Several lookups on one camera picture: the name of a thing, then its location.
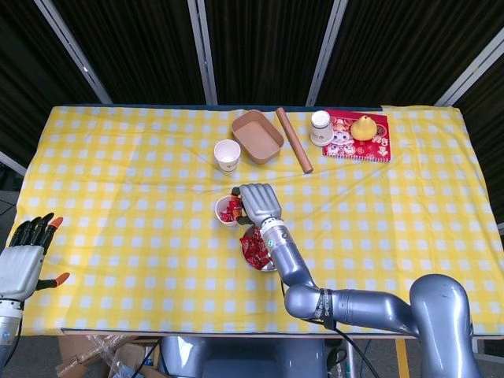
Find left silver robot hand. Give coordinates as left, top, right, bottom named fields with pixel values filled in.
left=0, top=212, right=71, bottom=302

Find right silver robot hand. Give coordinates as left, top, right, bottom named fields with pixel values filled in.
left=230, top=183, right=284, bottom=229

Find red candies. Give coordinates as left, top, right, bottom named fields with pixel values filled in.
left=219, top=196, right=242, bottom=222
left=240, top=228, right=272, bottom=269

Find round steel plate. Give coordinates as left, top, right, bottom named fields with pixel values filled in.
left=240, top=226, right=279, bottom=272

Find upturned white paper cup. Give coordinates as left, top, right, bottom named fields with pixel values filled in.
left=309, top=110, right=335, bottom=147

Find brown paper food box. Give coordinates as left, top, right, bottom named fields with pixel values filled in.
left=231, top=109, right=285, bottom=165

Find wooden rolling pin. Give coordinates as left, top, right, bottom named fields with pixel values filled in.
left=275, top=107, right=314, bottom=173

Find brown cardboard box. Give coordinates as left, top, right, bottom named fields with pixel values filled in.
left=54, top=334, right=161, bottom=378

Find red cartoon spiral notebook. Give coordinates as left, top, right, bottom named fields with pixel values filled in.
left=322, top=109, right=393, bottom=163

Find yellow checkered tablecloth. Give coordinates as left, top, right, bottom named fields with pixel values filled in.
left=7, top=104, right=504, bottom=335

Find yellow pear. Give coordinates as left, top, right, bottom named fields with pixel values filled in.
left=350, top=113, right=375, bottom=141

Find clear plastic wrap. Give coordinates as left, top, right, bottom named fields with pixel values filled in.
left=82, top=334, right=139, bottom=378

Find grey robot torso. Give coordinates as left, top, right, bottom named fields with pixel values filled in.
left=159, top=336, right=328, bottom=378

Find aluminium partition post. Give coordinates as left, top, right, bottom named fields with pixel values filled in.
left=0, top=150, right=28, bottom=177
left=434, top=34, right=504, bottom=107
left=33, top=0, right=114, bottom=105
left=187, top=0, right=218, bottom=106
left=305, top=0, right=350, bottom=106

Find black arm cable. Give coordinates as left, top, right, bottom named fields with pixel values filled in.
left=278, top=275, right=379, bottom=378

